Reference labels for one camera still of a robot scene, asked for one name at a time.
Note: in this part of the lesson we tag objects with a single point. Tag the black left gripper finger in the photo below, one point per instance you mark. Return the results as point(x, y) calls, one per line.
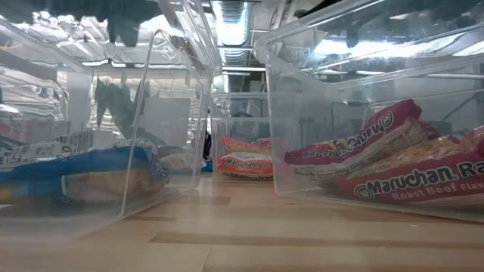
point(123, 32)

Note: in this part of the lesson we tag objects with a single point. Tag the clear plastic bin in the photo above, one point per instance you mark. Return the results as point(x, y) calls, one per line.
point(242, 128)
point(166, 113)
point(302, 113)

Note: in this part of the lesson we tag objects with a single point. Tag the blue Maruchan ramen pack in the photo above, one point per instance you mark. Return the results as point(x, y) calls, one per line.
point(75, 170)
point(206, 167)

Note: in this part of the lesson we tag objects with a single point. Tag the orange Maruchan ramen pack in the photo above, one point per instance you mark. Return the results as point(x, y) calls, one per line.
point(246, 145)
point(246, 166)

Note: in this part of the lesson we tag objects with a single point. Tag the green plant in white pot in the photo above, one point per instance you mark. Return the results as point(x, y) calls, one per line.
point(117, 106)

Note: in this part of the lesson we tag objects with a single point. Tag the person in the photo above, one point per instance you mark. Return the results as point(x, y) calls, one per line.
point(242, 114)

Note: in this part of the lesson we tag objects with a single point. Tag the silver ceiling ventilation duct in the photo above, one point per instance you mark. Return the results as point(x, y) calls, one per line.
point(234, 30)

